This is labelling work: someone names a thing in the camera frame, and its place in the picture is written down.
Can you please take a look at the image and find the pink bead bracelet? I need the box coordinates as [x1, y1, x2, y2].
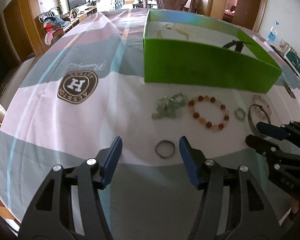
[252, 94, 273, 119]

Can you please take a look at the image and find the thin metal bangle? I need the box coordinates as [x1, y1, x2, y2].
[247, 103, 271, 139]

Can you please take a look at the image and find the small dark ring bracelet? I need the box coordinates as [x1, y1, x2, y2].
[154, 139, 176, 159]

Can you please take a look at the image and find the red orange bead bracelet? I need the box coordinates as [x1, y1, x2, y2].
[188, 94, 230, 131]

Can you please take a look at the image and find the black wrist watch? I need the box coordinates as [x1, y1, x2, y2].
[223, 40, 253, 53]

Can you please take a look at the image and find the white wrist watch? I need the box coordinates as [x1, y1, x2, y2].
[156, 23, 194, 41]

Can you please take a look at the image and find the right hand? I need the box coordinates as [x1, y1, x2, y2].
[290, 197, 300, 214]

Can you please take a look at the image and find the teal boxed item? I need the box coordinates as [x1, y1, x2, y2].
[284, 50, 300, 79]

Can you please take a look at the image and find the patterned table cloth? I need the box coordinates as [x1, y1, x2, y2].
[0, 9, 300, 239]

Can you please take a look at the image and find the plastic water bottle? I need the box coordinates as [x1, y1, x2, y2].
[267, 21, 280, 43]

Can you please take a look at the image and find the green open box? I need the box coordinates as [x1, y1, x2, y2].
[143, 9, 282, 94]

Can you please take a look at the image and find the pile of clothes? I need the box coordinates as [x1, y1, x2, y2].
[38, 7, 70, 46]

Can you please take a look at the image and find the silver spiky ring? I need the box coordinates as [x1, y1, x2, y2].
[234, 107, 247, 122]

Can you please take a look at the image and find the green jade bracelet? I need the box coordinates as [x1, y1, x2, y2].
[152, 92, 188, 120]

